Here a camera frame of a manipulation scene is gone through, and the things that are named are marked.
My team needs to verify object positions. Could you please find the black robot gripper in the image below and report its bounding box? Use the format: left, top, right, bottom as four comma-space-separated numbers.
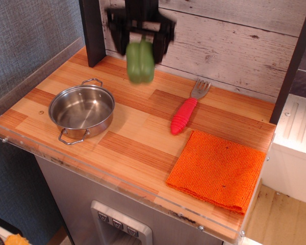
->
105, 1, 176, 63

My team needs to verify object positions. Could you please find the green toy bell pepper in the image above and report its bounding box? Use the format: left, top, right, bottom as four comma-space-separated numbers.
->
126, 36, 155, 84

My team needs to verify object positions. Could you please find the stainless steel pot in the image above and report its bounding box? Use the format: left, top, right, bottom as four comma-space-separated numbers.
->
48, 78, 115, 145

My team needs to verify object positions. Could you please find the orange folded cloth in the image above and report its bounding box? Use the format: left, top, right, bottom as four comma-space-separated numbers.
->
166, 130, 266, 215

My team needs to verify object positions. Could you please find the grey toy fridge cabinet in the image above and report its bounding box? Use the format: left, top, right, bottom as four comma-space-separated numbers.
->
36, 157, 222, 244

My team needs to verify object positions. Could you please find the white toy sink unit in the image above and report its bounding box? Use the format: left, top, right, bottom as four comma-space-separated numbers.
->
262, 94, 306, 202

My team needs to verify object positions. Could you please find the yellow black object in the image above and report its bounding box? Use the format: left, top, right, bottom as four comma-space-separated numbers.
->
0, 234, 30, 245

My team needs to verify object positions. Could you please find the dark left shelf post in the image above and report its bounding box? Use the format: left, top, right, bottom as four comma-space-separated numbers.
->
79, 0, 106, 67

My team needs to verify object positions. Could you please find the dark shelf post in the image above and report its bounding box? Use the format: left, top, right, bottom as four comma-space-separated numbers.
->
269, 17, 306, 125
79, 0, 106, 67

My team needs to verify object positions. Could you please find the red handled toy fork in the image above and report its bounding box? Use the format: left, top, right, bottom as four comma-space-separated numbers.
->
170, 79, 211, 135

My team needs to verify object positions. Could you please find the clear acrylic guard rail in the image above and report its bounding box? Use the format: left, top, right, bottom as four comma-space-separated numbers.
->
0, 117, 246, 244

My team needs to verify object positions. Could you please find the dark right shelf post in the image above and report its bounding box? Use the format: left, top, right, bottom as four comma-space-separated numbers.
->
269, 17, 306, 125

